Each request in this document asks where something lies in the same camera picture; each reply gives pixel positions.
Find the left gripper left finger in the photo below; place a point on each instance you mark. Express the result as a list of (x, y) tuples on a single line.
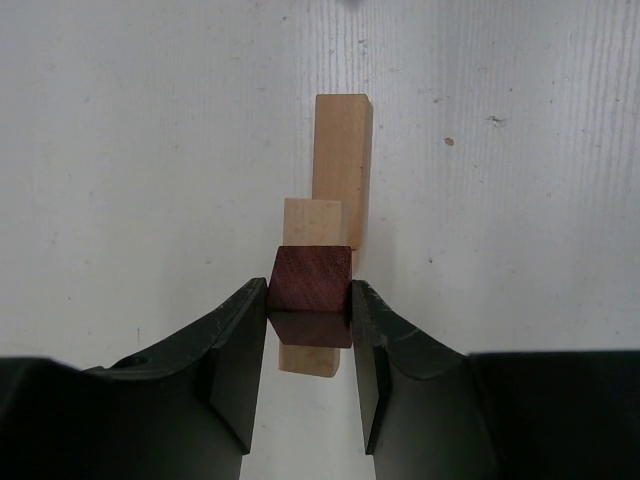
[(183, 408)]

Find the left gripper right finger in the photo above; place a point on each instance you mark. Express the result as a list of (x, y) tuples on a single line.
[(429, 412)]

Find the large light wood block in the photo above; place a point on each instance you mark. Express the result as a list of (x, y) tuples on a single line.
[(343, 130)]

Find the reddish brown small block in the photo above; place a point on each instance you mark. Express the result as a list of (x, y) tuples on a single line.
[(309, 296)]

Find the thin wood block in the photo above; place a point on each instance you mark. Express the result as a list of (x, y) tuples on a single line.
[(312, 222)]

